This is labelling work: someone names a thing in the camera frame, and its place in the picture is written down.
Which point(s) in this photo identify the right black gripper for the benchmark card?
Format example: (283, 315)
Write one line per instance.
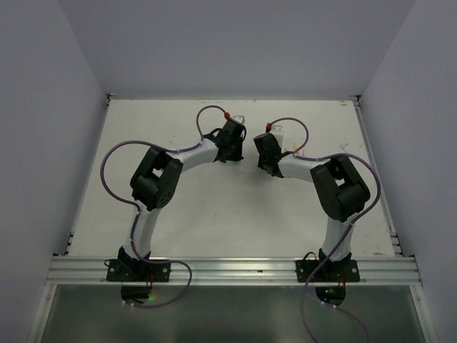
(260, 162)

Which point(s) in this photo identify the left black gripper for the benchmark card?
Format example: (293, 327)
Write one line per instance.
(237, 156)

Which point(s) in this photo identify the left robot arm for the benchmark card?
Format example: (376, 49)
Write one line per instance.
(156, 178)

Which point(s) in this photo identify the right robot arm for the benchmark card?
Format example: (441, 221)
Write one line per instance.
(341, 190)

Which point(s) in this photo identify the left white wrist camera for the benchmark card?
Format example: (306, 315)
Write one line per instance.
(240, 119)

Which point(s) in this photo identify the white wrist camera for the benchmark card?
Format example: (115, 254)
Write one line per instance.
(278, 132)
(240, 119)

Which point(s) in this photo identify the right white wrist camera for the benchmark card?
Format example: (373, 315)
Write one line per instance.
(278, 132)

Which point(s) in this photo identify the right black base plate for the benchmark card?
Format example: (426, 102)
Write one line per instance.
(326, 271)

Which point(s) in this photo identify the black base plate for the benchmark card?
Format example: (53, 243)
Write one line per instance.
(138, 272)
(326, 271)

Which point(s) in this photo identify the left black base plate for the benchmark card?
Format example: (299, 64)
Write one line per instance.
(138, 272)

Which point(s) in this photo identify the aluminium mounting rail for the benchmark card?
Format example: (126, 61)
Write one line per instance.
(264, 272)

